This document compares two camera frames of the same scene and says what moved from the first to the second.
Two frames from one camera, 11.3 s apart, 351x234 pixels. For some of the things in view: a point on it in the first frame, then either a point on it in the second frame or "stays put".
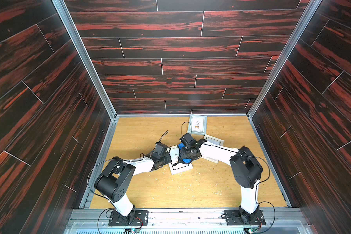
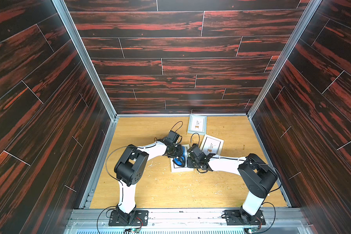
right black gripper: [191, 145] -> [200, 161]
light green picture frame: [197, 124] stays put
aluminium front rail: [188, 221] stays put
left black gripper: [168, 159] -> [179, 152]
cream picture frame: [174, 155] stays put
